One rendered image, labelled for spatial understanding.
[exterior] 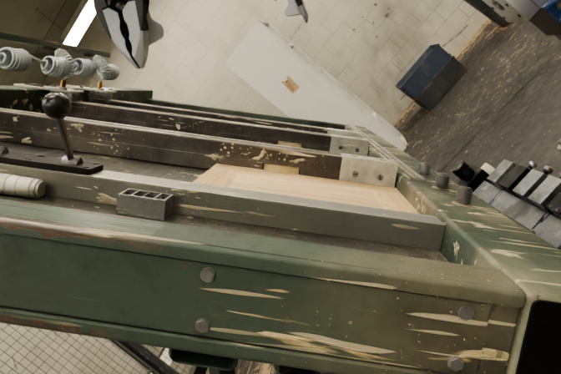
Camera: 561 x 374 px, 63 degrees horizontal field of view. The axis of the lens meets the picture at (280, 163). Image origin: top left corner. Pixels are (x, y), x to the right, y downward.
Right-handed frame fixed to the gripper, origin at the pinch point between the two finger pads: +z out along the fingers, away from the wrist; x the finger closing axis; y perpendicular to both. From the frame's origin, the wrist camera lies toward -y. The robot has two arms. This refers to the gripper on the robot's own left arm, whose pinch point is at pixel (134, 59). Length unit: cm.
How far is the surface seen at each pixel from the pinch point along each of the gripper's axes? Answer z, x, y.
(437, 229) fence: 32, -37, 13
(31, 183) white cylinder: 14.2, 14.4, -11.4
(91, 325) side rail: 24.9, -10.3, -25.8
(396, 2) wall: -29, 84, 565
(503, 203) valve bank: 40, -44, 43
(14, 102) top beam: 2, 87, 38
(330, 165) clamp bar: 29, -10, 41
